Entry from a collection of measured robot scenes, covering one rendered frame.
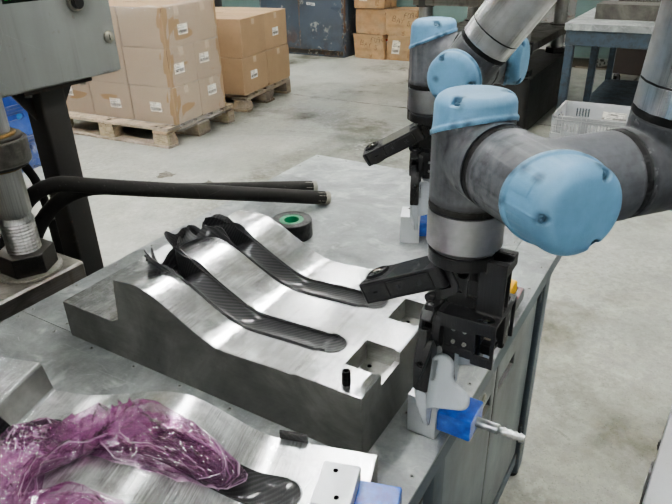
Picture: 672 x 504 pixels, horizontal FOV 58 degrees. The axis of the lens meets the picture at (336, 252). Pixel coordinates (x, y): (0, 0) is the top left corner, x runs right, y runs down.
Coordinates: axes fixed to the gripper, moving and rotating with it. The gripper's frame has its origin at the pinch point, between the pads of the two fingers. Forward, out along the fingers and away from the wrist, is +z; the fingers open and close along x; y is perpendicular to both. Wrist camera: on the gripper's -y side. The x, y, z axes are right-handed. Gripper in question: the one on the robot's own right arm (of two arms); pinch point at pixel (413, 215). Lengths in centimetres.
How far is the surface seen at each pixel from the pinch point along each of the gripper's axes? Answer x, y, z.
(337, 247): -6.0, -13.8, 4.6
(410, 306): -37.3, 1.8, -3.4
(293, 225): -4.6, -22.4, 1.1
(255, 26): 409, -154, 18
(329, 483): -68, -4, -4
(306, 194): 10.9, -23.3, 1.1
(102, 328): -42, -41, 1
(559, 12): 443, 91, 13
